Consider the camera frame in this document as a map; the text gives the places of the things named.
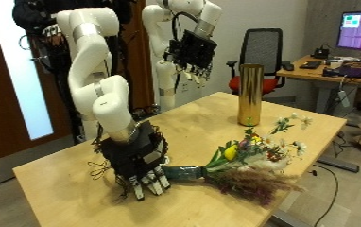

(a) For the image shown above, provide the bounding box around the mixed flower bouquet green wrap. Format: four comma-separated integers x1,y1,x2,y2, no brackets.
162,113,316,207

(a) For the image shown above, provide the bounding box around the tall gold cylinder vase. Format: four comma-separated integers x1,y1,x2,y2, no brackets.
237,63,265,127

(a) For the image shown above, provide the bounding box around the black mesh chair red seat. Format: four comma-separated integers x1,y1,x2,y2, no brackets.
225,27,296,97

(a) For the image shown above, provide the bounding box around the wooden office desk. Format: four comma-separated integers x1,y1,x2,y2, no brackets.
277,54,361,114

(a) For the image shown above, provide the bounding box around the black keyboard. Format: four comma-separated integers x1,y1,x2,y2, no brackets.
298,61,324,70

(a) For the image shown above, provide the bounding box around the black desk phone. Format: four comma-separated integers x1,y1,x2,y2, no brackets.
313,46,330,60

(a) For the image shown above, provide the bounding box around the white power strip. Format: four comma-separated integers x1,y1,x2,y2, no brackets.
337,90,351,108

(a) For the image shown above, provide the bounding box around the grey table foot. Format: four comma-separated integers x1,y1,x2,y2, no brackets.
317,155,361,174

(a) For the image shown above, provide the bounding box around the black floor cable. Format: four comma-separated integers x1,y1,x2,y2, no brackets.
310,164,341,227

